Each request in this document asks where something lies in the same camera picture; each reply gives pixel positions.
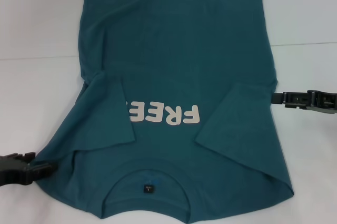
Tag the teal FREE! print T-shirt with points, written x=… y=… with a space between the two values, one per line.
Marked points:
x=184 y=50

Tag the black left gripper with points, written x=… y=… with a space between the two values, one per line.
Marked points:
x=13 y=175

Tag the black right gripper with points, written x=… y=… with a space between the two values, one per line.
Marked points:
x=327 y=102

